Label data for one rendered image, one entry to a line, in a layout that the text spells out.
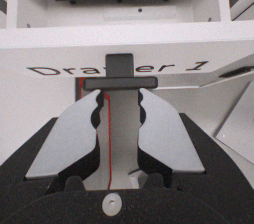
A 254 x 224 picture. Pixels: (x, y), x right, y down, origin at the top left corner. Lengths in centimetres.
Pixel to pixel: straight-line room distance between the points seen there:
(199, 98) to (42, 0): 108
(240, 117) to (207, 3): 112
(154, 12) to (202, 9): 6
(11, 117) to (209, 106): 114
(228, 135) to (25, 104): 119
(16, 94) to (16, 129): 7
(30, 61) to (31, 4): 9
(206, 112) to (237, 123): 21
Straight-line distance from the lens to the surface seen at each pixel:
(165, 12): 25
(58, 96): 32
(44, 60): 18
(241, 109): 130
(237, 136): 129
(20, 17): 22
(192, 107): 115
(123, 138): 106
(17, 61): 19
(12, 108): 36
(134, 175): 113
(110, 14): 24
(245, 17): 27
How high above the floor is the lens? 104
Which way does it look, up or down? 85 degrees down
